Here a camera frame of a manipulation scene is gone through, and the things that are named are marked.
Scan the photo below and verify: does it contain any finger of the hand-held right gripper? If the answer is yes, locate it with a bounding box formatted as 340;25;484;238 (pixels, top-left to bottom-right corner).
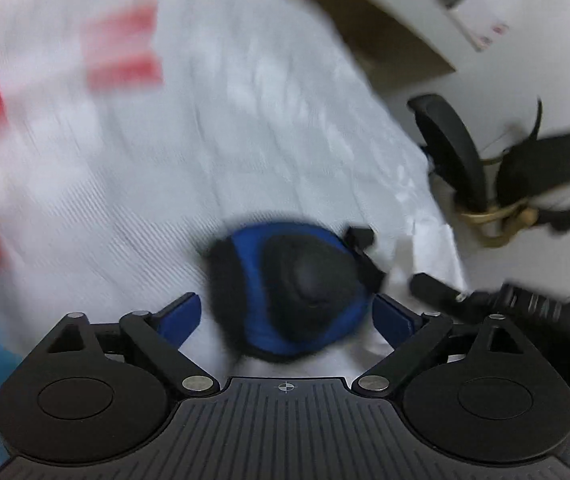
409;272;473;314

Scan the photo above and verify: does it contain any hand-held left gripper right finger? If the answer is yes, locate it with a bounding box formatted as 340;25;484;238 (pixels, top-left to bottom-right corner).
352;293;527;397

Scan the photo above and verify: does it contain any brass ring frame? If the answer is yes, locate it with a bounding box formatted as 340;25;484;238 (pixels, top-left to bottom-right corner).
456;152;540;249

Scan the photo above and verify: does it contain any brown cardboard box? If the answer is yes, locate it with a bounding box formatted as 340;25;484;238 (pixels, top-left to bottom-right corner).
309;0;459;95

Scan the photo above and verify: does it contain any red and white toy rocket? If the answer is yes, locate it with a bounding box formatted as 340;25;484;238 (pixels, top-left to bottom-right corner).
0;0;166;136

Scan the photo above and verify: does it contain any blue and black knee pad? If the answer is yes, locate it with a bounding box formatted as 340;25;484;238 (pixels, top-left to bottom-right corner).
199;219;391;362

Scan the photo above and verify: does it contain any white box with red print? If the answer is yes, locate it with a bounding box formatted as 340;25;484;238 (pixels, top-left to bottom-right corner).
446;0;514;54

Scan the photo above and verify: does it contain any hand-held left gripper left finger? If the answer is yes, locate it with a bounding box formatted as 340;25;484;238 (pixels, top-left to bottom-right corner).
45;292;221;396

